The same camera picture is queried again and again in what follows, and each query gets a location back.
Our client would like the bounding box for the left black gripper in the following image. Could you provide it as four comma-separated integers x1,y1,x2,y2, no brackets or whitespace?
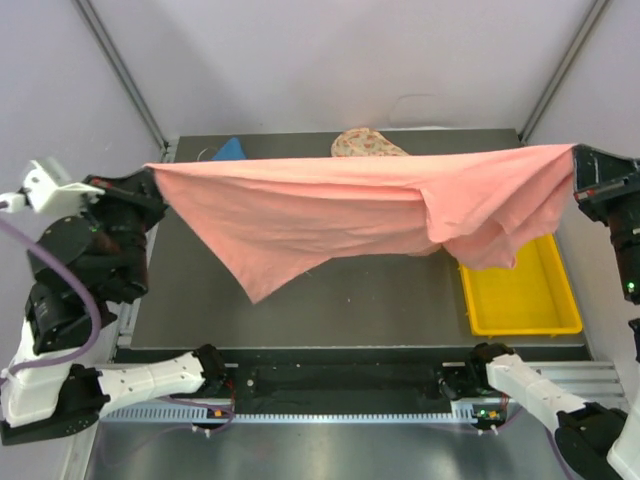
75,167,174,298

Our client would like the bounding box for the pink t shirt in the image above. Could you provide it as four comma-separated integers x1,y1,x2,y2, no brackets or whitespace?
152,145,574,303

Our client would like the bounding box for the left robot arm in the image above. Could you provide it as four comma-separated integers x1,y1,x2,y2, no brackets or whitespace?
1,161,227,446

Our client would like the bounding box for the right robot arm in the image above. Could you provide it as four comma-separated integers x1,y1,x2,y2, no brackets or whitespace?
465,144,639,479

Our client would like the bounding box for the blue cloth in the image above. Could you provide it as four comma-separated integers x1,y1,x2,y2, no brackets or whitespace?
211,137,247,161

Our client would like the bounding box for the yellow plastic tray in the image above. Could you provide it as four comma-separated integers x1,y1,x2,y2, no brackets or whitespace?
459,235,583,337

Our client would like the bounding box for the floral patterned cloth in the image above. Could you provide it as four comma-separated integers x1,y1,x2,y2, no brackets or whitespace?
330,127,408,157

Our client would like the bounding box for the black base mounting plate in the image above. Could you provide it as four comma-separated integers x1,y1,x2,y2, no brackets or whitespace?
114,344,516,416

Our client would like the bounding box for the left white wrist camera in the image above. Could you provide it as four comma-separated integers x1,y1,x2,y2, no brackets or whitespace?
1,157,105,217

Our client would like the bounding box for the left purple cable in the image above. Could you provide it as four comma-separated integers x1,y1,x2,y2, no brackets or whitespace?
0,199,236,471

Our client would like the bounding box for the slotted cable duct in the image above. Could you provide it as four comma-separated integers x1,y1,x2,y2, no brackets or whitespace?
102,402,507,425

